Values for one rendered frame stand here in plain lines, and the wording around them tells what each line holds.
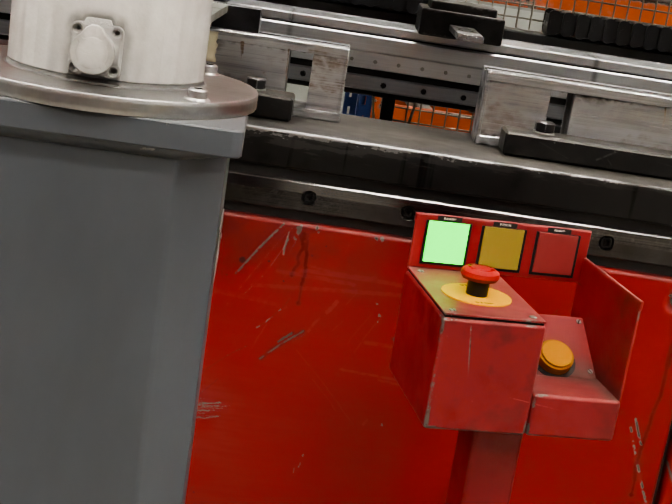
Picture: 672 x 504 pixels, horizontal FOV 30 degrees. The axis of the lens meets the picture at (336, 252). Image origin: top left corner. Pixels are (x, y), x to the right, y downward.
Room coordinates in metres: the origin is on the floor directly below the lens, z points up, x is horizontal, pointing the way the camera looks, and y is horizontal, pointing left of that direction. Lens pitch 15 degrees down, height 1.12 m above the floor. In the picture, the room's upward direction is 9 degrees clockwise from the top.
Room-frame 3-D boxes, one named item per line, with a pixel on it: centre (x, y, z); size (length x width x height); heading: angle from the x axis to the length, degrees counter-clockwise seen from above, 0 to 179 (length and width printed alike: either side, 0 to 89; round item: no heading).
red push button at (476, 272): (1.22, -0.15, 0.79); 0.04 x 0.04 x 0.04
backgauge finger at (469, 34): (1.79, -0.13, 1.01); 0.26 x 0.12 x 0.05; 1
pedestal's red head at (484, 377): (1.24, -0.19, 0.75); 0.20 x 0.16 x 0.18; 102
